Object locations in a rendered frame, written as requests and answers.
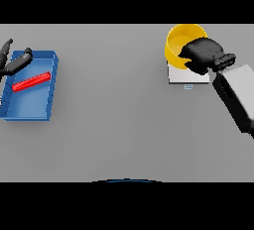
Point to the blue tray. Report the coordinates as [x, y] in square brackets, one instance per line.
[29, 95]

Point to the dark robot right hand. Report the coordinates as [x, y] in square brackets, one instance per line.
[202, 53]

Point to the pale square measuring scale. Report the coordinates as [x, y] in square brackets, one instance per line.
[185, 76]

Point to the light grey robot right arm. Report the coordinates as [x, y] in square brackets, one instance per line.
[238, 92]

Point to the yellow bowl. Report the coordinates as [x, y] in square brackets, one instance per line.
[177, 44]

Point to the dark robot left hand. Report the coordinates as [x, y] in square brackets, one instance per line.
[16, 64]

